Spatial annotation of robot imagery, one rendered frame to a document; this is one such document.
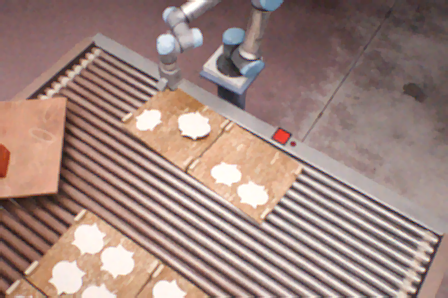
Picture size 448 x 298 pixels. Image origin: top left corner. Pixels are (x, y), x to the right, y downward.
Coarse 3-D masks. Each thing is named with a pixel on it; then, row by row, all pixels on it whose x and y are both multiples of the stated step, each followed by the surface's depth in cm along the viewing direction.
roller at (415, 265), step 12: (84, 72) 233; (96, 84) 231; (108, 84) 229; (120, 96) 225; (288, 192) 197; (300, 204) 196; (312, 204) 194; (324, 216) 192; (336, 216) 191; (348, 228) 188; (372, 240) 185; (384, 252) 184; (396, 252) 183; (408, 264) 181; (420, 264) 180
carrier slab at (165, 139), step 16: (160, 96) 223; (176, 96) 223; (160, 112) 217; (176, 112) 217; (208, 112) 218; (128, 128) 212; (160, 128) 212; (176, 128) 212; (160, 144) 207; (176, 144) 207; (192, 144) 208; (208, 144) 208; (176, 160) 203
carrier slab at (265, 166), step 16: (240, 128) 213; (224, 144) 208; (240, 144) 208; (256, 144) 208; (208, 160) 203; (224, 160) 203; (240, 160) 203; (256, 160) 203; (272, 160) 203; (288, 160) 203; (192, 176) 200; (208, 176) 199; (256, 176) 199; (272, 176) 199; (288, 176) 199; (224, 192) 194; (272, 192) 195; (240, 208) 190; (256, 208) 191; (272, 208) 191
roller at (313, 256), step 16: (48, 96) 225; (80, 112) 219; (112, 128) 214; (128, 144) 210; (160, 160) 205; (176, 176) 203; (208, 192) 197; (256, 224) 189; (288, 240) 185; (304, 256) 184; (320, 256) 181; (336, 272) 178; (368, 288) 175
